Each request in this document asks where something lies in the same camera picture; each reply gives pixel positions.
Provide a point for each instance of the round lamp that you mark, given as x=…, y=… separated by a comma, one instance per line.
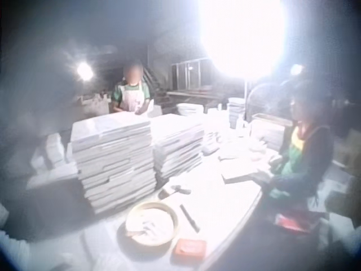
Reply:
x=84, y=70

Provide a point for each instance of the tall stack of white boards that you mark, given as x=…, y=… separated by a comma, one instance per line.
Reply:
x=112, y=158

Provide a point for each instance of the orange square box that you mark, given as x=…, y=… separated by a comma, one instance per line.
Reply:
x=189, y=248

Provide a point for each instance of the black flat stick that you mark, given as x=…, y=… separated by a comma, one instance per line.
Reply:
x=189, y=218

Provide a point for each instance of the red stool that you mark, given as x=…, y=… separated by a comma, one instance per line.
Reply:
x=296, y=221

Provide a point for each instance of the metal frame rack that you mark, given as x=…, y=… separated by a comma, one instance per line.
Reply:
x=191, y=74

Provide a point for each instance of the round bowl of white paste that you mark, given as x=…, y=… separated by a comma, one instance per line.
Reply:
x=151, y=223

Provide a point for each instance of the low stack of white boards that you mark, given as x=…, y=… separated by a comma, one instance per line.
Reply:
x=177, y=146

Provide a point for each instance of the white flat board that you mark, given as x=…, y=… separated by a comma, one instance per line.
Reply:
x=239, y=175

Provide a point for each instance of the metal staircase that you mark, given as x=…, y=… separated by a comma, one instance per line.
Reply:
x=158, y=84

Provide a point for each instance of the stack of white plates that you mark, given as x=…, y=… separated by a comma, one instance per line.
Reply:
x=189, y=109

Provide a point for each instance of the stack of white sheets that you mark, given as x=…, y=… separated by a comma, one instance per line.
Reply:
x=268, y=132

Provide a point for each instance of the heap of white boxes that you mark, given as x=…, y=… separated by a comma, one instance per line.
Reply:
x=53, y=152

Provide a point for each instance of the stack of white trays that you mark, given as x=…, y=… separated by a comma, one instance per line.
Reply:
x=236, y=111

